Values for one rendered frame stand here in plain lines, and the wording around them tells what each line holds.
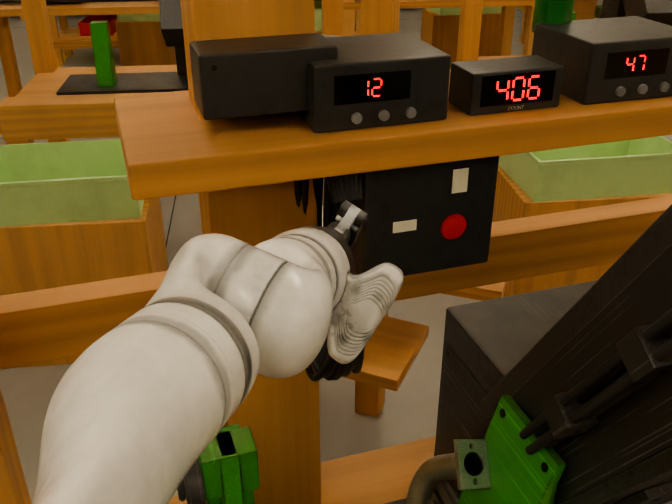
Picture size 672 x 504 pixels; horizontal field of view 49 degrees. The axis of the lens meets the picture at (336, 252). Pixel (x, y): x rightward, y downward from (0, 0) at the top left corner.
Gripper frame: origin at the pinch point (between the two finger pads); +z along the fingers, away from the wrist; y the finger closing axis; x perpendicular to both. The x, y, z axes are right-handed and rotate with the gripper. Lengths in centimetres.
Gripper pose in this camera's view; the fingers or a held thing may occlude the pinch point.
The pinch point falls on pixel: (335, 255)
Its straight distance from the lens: 76.2
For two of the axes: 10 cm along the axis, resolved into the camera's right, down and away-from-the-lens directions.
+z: 1.8, -0.9, 9.8
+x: 8.4, 5.4, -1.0
